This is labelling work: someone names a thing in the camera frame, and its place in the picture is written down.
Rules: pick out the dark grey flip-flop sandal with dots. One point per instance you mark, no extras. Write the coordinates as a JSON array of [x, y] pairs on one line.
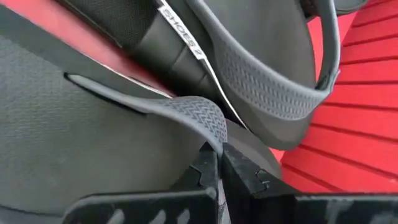
[[264, 93], [77, 149]]

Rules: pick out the red plastic bin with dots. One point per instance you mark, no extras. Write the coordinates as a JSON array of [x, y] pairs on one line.
[[357, 124]]

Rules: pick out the white shoe size tag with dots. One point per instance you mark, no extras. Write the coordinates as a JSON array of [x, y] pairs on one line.
[[183, 34]]

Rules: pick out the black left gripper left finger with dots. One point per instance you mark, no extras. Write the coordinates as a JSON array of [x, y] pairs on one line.
[[140, 208]]

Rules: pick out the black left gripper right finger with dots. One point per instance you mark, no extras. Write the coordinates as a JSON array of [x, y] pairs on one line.
[[280, 208]]

